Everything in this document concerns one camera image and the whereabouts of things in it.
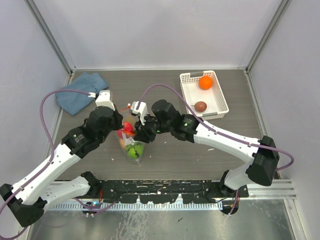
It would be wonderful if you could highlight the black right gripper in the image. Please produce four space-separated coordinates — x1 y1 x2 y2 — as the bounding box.
133 112 172 144

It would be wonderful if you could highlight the dark green toy avocado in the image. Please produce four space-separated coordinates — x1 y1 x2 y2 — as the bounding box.
123 137 138 146

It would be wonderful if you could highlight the red toy apple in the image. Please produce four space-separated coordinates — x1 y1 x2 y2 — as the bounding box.
123 121 134 134

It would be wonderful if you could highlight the green toy fruit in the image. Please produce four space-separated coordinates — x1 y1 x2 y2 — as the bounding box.
125 142 145 160

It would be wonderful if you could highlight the clear zip bag orange zipper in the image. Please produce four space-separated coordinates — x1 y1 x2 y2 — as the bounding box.
115 103 145 166

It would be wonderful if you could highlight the orange toy fruit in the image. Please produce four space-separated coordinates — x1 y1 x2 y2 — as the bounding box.
198 75 213 90

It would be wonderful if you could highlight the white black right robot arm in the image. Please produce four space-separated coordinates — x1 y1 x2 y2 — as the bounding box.
130 99 280 197

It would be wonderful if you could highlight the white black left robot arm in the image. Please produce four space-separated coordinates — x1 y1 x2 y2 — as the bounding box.
0 106 123 227

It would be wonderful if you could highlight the brown toy kiwi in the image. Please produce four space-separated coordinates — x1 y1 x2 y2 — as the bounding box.
193 101 208 113

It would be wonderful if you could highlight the white perforated plastic basket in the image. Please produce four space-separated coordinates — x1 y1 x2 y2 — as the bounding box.
179 70 229 120

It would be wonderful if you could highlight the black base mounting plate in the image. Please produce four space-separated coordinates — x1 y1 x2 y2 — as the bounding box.
71 179 250 205

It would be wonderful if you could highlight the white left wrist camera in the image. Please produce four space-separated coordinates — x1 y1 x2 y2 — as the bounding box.
88 90 116 111

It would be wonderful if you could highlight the left aluminium corner post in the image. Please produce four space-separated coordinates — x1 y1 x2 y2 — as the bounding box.
24 0 74 76

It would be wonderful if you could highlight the aluminium corner post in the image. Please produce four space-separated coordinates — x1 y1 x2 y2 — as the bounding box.
24 0 74 76
245 0 293 74

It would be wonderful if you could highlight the blue slotted cable duct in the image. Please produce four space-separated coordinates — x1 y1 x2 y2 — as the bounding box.
48 200 223 211

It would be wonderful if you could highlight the right aluminium corner post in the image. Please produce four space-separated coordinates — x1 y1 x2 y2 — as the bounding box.
245 0 293 74

